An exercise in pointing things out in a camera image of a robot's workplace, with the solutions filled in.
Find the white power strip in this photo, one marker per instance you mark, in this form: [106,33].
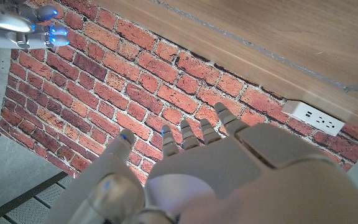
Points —
[314,117]

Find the printed brick wall backdrop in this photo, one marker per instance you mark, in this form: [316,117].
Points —
[120,87]

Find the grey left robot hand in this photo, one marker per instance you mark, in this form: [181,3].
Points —
[228,180]

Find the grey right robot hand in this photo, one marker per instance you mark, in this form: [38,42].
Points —
[8,31]

